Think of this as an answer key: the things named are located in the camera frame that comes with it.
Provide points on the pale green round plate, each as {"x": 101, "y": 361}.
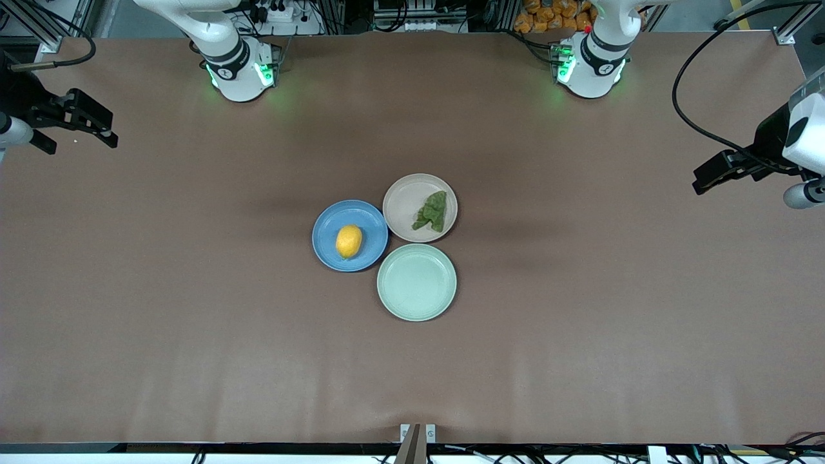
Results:
{"x": 416, "y": 282}

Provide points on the aluminium corner bracket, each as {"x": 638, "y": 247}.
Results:
{"x": 786, "y": 37}
{"x": 48, "y": 44}

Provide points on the beige round plate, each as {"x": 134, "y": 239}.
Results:
{"x": 403, "y": 206}

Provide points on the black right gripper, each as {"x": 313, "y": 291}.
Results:
{"x": 22, "y": 100}

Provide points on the bag of orange items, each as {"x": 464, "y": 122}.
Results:
{"x": 554, "y": 14}

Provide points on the yellow lemon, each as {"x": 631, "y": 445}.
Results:
{"x": 349, "y": 241}

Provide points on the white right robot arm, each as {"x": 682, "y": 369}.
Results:
{"x": 232, "y": 61}

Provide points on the metal table edge bracket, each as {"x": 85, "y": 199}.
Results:
{"x": 417, "y": 438}

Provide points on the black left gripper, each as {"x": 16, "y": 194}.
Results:
{"x": 767, "y": 143}

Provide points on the blue round plate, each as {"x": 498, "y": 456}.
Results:
{"x": 370, "y": 222}

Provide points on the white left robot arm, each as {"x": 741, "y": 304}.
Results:
{"x": 596, "y": 61}

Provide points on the green lettuce leaf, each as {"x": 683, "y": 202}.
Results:
{"x": 433, "y": 211}

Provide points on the white power strip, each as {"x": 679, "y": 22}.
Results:
{"x": 274, "y": 11}

